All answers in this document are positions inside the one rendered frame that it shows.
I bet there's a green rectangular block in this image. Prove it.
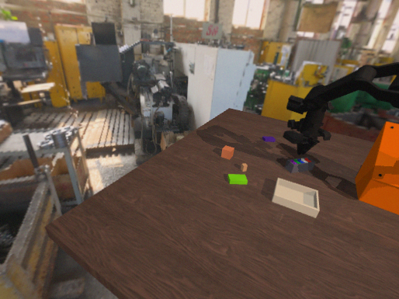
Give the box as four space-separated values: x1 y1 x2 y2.
227 174 248 185

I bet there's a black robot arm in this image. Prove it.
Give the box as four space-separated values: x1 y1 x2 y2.
286 62 399 120

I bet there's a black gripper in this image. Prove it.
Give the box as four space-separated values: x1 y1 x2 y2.
283 117 331 155

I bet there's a purple rectangular block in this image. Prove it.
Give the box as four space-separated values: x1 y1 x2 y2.
262 137 276 142

